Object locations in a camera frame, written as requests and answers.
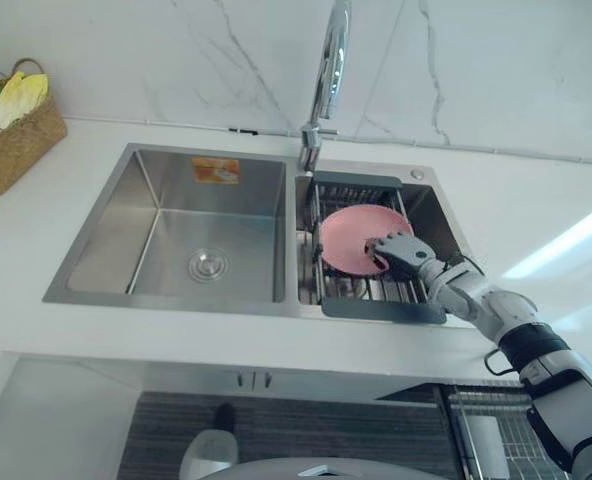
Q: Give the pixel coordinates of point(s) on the orange sticker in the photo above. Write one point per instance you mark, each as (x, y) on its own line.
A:
(215, 170)

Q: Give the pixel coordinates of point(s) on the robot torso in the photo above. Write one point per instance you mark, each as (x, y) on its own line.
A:
(296, 470)

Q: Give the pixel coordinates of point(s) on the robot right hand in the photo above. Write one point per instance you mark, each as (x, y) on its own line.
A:
(401, 252)

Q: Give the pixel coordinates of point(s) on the pink plate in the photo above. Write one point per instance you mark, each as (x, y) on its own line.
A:
(343, 242)

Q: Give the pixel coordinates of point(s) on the chrome faucet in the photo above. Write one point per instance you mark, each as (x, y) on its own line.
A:
(326, 85)

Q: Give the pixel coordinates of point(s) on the stainless steel double sink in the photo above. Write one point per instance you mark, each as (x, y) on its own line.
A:
(176, 235)

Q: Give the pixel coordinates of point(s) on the yellow bag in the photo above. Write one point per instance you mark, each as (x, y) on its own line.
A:
(13, 100)

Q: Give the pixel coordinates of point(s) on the woven basket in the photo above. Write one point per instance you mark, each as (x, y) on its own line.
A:
(16, 145)

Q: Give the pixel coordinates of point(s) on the sink drain rack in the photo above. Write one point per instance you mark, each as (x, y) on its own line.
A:
(356, 300)

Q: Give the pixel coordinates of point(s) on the sink drain strainer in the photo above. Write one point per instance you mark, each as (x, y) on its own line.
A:
(208, 262)

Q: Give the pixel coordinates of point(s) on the round sink button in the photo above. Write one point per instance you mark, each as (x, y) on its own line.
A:
(417, 174)

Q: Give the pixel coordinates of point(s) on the dishwasher rack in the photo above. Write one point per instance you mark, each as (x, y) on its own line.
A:
(496, 430)

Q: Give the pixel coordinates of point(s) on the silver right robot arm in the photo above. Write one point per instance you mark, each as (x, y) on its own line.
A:
(536, 350)

